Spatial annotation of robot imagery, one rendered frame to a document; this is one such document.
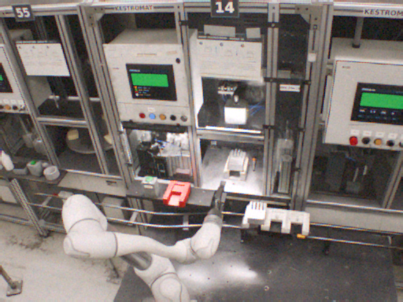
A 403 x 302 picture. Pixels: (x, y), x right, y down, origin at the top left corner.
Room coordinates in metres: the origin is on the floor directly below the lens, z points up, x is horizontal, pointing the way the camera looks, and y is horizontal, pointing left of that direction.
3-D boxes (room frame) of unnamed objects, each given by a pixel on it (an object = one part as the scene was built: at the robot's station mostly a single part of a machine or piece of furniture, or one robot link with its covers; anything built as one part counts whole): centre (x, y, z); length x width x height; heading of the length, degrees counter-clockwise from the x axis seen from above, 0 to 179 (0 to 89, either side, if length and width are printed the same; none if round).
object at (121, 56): (1.79, 0.20, 1.60); 0.42 x 0.29 x 0.46; 72
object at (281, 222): (1.34, -0.40, 0.84); 0.36 x 0.14 x 0.10; 72
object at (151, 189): (1.61, 0.31, 0.97); 0.08 x 0.08 x 0.12; 72
